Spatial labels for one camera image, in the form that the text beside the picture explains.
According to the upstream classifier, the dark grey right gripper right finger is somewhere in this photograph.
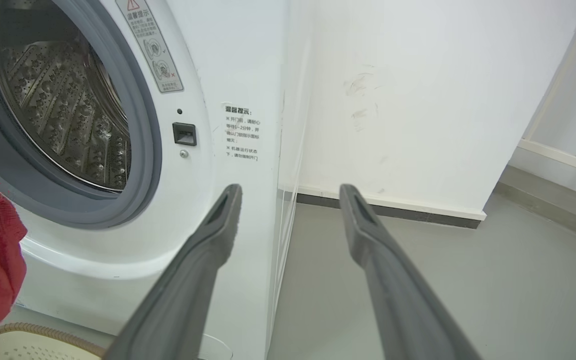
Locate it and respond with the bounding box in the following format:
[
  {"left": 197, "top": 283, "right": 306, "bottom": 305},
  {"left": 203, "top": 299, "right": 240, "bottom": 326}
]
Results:
[{"left": 339, "top": 183, "right": 484, "bottom": 360}]

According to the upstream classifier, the white framed glass partition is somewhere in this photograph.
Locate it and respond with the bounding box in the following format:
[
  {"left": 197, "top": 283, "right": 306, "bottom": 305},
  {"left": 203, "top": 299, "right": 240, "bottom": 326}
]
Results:
[{"left": 508, "top": 0, "right": 576, "bottom": 205}]

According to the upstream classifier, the beige laundry basket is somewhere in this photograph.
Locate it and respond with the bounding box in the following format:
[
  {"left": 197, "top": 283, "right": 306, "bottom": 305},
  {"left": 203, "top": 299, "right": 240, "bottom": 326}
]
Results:
[{"left": 0, "top": 322, "right": 108, "bottom": 360}]

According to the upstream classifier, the white front-load washing machine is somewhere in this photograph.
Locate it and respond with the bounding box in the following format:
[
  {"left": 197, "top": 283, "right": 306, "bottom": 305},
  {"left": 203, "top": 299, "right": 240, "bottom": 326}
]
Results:
[{"left": 0, "top": 0, "right": 313, "bottom": 360}]

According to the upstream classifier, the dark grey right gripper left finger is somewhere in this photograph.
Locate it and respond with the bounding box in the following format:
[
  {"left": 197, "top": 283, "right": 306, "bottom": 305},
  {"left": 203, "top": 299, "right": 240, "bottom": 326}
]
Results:
[{"left": 103, "top": 183, "right": 243, "bottom": 360}]

